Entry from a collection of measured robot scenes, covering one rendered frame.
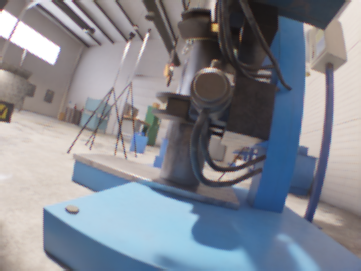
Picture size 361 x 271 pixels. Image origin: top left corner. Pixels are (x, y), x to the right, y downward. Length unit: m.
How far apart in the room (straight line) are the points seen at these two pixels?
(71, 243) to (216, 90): 0.47
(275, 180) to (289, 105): 0.36
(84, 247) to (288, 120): 0.91
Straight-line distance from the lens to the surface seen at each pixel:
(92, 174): 0.98
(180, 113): 0.74
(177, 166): 0.88
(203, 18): 0.98
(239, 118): 0.62
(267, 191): 0.91
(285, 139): 0.93
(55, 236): 0.46
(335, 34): 1.67
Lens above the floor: 0.32
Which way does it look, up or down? 3 degrees up
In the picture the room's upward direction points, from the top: 14 degrees clockwise
